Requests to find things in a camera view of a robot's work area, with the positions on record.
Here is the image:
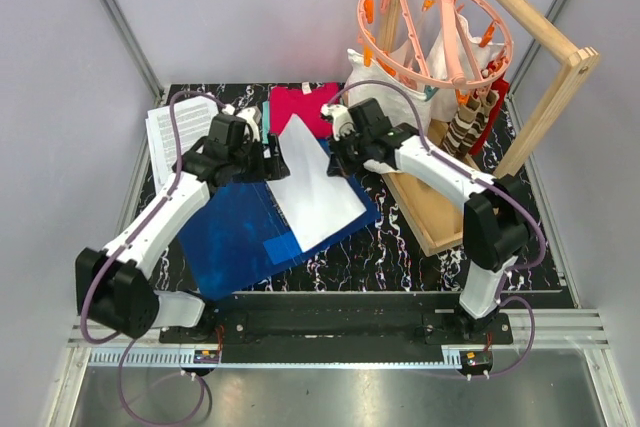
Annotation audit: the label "pink round clip hanger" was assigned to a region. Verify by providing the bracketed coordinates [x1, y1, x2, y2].
[356, 0, 514, 97]

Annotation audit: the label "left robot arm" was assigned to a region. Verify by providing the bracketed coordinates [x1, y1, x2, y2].
[75, 107, 290, 343]

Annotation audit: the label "red folded shirt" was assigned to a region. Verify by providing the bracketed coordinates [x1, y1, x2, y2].
[269, 83, 340, 139]

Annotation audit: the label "white paper sheets stack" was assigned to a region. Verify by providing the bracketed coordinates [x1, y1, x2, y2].
[267, 115, 366, 252]

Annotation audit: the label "teal folded shirt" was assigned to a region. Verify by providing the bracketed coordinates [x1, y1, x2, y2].
[261, 100, 271, 143]

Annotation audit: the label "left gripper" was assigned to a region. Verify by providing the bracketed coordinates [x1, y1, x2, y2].
[229, 134, 290, 185]

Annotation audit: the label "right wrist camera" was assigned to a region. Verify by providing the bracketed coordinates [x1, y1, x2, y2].
[320, 104, 354, 140]

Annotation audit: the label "white hanging towel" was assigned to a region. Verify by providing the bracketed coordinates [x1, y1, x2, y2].
[343, 49, 431, 128]

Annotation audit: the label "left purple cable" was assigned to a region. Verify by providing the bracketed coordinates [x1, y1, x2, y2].
[79, 90, 236, 423]

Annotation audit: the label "brown striped socks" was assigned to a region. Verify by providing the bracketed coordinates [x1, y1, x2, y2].
[440, 90, 495, 159]

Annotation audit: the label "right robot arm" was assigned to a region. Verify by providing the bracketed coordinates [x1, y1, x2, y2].
[321, 99, 531, 344]

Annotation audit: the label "wooden drying rack frame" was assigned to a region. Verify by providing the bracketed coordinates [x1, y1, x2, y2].
[374, 0, 601, 257]

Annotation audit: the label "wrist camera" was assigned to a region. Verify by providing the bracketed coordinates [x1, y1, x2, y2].
[320, 104, 354, 140]
[236, 107, 262, 142]

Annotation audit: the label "aluminium rail frame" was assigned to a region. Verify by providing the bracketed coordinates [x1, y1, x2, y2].
[47, 294, 639, 426]

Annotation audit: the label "printed paper stack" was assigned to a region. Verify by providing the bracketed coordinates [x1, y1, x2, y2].
[145, 96, 218, 192]

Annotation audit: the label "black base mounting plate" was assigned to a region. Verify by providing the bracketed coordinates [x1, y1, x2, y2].
[160, 292, 514, 368]

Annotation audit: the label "red hanging cloth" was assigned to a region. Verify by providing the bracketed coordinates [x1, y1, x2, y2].
[470, 74, 510, 156]

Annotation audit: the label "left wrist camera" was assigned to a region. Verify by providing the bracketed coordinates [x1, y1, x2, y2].
[236, 107, 262, 142]

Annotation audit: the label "blue plastic folder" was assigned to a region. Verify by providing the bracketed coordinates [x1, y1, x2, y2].
[178, 177, 381, 300]

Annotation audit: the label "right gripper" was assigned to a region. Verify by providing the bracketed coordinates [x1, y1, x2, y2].
[326, 129, 372, 180]

